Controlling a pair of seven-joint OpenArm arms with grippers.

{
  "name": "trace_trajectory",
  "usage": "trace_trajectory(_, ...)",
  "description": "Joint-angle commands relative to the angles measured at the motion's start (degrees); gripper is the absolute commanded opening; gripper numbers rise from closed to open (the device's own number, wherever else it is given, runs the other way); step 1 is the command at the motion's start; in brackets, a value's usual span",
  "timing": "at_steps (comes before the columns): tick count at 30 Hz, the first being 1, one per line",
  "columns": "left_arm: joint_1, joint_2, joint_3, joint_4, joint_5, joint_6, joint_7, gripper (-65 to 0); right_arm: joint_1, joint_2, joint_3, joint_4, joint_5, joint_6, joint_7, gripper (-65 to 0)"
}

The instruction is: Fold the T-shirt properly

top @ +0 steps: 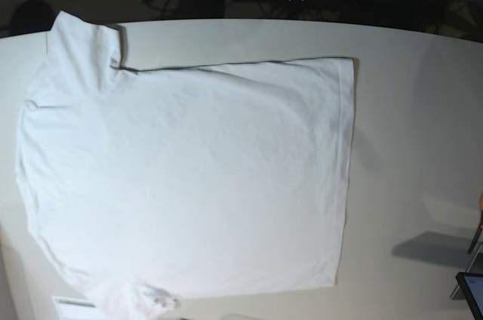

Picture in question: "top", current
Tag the white T-shirt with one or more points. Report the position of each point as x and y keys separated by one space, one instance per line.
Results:
x=144 y=187

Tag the white paper sheet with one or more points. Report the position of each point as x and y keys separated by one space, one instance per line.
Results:
x=67 y=308

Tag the black tablet screen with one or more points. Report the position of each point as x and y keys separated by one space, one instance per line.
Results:
x=471 y=286

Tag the orange handled screwdriver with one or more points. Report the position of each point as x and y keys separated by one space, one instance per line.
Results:
x=479 y=228

